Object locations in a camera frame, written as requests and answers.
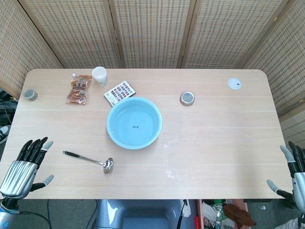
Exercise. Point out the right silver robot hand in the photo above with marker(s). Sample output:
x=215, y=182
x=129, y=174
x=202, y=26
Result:
x=299, y=181

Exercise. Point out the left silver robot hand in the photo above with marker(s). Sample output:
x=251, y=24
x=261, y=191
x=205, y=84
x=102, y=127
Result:
x=20, y=174

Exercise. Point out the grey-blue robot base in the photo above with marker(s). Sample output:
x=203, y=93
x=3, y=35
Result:
x=138, y=214

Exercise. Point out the light blue plastic basin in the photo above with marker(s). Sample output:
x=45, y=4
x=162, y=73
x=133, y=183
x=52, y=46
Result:
x=124, y=119

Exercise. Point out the black and white sneaker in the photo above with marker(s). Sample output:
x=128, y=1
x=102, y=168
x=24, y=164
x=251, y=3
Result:
x=4, y=133

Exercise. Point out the crumpled silver foil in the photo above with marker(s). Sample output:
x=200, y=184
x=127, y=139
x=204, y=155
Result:
x=262, y=207

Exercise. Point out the small grey round tin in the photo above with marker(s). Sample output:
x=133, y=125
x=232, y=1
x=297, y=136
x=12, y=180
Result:
x=29, y=94

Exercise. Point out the orange sauce pouch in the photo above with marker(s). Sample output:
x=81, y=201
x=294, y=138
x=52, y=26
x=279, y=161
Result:
x=78, y=91

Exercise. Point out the red-brown storage box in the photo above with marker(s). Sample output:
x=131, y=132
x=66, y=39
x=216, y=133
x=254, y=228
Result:
x=199, y=207

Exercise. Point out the small red stick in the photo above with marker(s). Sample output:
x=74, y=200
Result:
x=198, y=223

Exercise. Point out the white perforated paddle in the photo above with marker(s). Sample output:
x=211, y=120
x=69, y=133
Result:
x=186, y=210

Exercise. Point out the white round grommet cover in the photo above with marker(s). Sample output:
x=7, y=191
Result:
x=234, y=83

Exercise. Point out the white paper cup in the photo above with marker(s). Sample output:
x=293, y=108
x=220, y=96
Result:
x=100, y=76

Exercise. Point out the flat box with colourful grid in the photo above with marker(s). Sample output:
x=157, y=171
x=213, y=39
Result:
x=119, y=91

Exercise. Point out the round tin with gold rim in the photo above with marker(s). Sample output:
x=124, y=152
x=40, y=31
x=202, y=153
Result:
x=187, y=97

